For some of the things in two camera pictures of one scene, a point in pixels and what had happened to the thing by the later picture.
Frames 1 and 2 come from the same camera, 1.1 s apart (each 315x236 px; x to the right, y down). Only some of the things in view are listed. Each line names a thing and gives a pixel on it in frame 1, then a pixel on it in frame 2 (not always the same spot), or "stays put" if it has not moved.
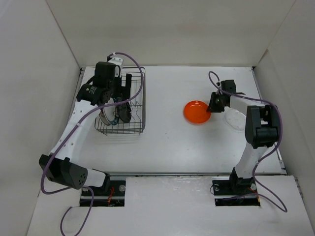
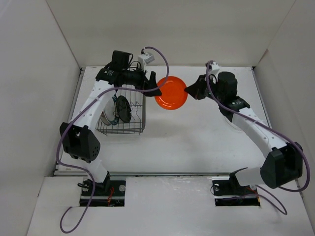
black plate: (124, 110) stays put
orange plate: (195, 112) → (173, 97)
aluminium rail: (188, 173) stays put
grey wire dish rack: (137, 125) stays put
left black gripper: (122, 91) → (144, 83)
